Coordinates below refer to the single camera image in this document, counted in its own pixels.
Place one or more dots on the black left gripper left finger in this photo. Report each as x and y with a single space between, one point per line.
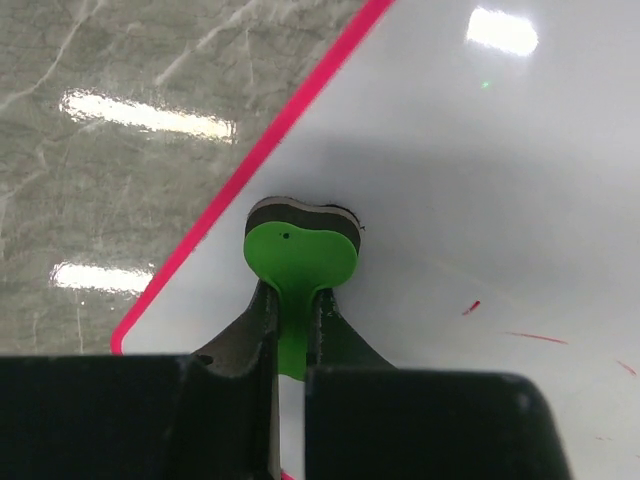
243 361

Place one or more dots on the green whiteboard eraser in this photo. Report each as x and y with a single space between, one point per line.
299 249

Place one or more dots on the pink framed whiteboard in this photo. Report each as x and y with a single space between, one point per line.
491 151

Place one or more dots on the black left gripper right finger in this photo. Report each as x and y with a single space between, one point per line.
333 342

